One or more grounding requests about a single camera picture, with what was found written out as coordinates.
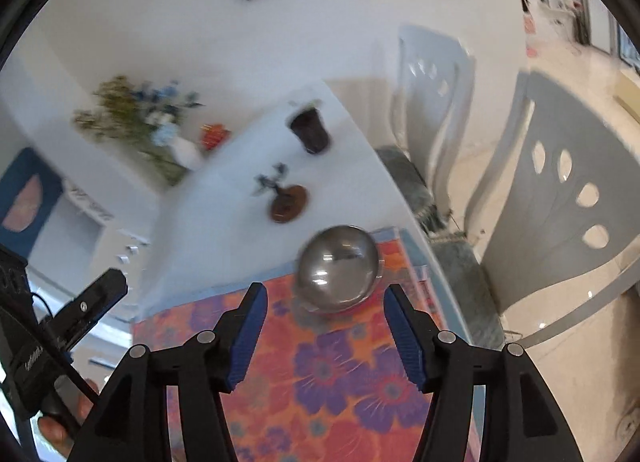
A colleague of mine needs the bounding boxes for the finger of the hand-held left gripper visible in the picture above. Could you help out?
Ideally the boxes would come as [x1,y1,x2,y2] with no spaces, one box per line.
[37,268,129,350]

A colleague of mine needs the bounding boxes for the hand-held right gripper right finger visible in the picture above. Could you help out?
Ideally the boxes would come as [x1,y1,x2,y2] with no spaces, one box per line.
[382,283,576,462]

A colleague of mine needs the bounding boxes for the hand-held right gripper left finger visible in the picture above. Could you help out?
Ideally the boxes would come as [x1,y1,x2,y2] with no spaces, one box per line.
[67,282,269,462]

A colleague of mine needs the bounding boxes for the red steel bowl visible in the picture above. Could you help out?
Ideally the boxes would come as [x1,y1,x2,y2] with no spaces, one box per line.
[298,224,383,315]

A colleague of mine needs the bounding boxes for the person's left hand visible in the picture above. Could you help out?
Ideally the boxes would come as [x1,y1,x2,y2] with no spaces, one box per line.
[32,379,103,460]

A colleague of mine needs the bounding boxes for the grey green chair cushion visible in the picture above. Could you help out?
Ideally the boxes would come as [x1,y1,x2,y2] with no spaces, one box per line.
[375,146,441,238]
[430,232,506,350]

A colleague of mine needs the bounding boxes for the floral woven tablecloth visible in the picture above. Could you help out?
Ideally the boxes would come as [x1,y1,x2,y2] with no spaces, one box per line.
[131,227,481,462]

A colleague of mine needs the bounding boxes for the white carved chair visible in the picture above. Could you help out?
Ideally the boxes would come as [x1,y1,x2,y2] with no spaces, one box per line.
[62,179,116,225]

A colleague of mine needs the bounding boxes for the black phone stand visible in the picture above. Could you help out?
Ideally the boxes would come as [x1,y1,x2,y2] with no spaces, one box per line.
[252,162,310,224]

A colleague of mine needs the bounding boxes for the glass vase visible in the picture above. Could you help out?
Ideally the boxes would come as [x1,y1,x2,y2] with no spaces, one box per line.
[140,147,191,188]

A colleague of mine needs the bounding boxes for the white ceramic vase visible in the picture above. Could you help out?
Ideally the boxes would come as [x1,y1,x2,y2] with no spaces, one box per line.
[167,134,206,170]

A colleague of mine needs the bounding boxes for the grey dining chair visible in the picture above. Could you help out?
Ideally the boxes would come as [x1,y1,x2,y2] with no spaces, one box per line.
[465,71,640,348]

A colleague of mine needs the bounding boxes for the dried yellow flower bunch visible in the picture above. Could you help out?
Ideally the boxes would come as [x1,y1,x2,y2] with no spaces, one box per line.
[72,74,151,143]

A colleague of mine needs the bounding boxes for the blue and white flowers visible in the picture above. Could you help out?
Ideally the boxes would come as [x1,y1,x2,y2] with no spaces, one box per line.
[135,82,203,148]

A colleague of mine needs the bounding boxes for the red lidded tureen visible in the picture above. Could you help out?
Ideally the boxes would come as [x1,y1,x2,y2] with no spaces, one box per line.
[200,123,232,150]

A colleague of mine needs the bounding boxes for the black cup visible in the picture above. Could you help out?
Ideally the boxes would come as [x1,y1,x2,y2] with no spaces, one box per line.
[287,101,332,155]

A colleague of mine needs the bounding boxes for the white dining chair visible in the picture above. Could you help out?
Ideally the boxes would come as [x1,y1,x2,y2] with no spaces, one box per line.
[390,24,476,223]

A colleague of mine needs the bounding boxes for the black cable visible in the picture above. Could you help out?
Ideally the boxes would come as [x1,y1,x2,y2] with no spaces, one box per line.
[30,292,98,400]

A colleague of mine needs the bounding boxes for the blue wall poster pink circle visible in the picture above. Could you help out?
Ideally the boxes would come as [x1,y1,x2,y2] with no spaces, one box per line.
[0,147,63,245]

